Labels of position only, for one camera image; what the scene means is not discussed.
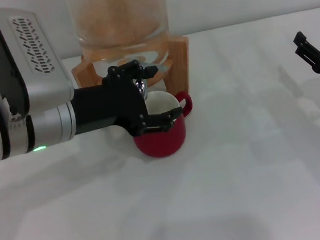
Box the chrome faucet with lever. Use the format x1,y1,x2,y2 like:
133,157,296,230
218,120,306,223
130,52,165,101

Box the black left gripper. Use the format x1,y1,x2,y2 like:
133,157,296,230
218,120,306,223
67,55,186,143

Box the glass water dispenser jar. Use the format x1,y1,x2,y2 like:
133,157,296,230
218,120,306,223
67,0,176,83

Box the wooden dispenser stand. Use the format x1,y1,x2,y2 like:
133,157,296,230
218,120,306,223
69,35,195,107

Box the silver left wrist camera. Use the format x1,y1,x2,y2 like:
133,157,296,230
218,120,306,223
0,0,77,118

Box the red ceramic cup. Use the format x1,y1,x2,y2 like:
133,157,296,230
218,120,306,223
128,87,199,161

